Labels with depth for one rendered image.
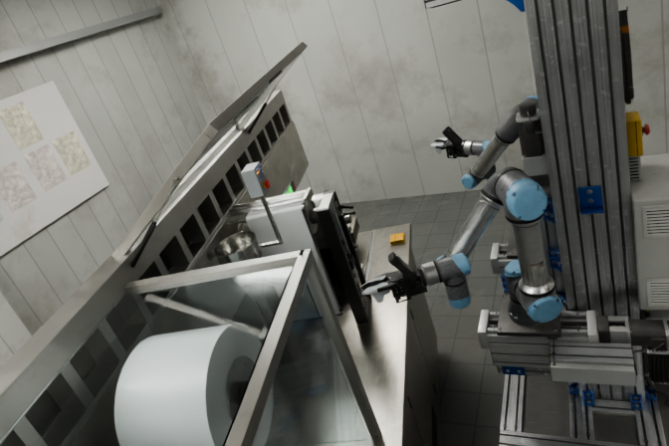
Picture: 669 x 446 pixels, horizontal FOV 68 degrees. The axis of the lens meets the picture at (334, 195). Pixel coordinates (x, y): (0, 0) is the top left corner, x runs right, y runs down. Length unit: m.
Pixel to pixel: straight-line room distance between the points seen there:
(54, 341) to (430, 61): 3.70
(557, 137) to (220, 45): 3.90
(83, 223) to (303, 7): 2.58
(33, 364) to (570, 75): 1.66
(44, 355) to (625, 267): 1.88
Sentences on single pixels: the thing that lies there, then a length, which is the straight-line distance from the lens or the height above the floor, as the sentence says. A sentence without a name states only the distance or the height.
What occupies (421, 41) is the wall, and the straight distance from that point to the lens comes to 4.41.
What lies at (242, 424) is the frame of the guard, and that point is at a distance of 0.90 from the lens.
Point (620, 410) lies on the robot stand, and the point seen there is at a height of 0.23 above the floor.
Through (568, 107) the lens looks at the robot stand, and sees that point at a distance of 1.82.
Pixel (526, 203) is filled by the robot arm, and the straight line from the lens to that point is 1.61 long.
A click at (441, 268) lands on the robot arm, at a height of 1.24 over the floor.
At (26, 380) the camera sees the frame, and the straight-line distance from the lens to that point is 1.31.
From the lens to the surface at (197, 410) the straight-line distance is 1.00.
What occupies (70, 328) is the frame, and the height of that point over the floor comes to 1.64.
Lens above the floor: 2.20
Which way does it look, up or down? 23 degrees down
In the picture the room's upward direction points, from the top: 19 degrees counter-clockwise
